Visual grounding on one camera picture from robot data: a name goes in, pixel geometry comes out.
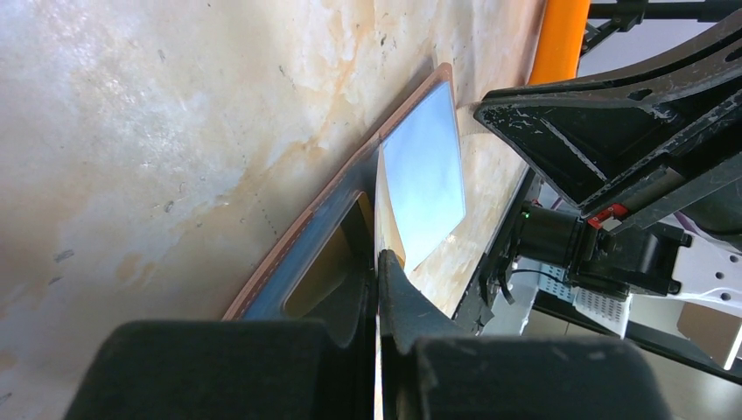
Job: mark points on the orange carrot toy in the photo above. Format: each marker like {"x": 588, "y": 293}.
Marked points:
{"x": 560, "y": 41}

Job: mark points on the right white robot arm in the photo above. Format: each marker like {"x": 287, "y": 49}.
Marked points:
{"x": 649, "y": 155}

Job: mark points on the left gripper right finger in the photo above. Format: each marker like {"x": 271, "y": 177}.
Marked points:
{"x": 409, "y": 322}

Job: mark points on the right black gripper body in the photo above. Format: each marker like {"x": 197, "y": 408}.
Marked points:
{"x": 630, "y": 245}

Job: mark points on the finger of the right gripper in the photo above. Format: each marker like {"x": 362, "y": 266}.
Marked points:
{"x": 595, "y": 137}

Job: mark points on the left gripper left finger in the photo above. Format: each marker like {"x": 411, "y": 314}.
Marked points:
{"x": 346, "y": 380}

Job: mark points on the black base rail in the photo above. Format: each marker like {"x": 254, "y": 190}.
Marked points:
{"x": 596, "y": 313}

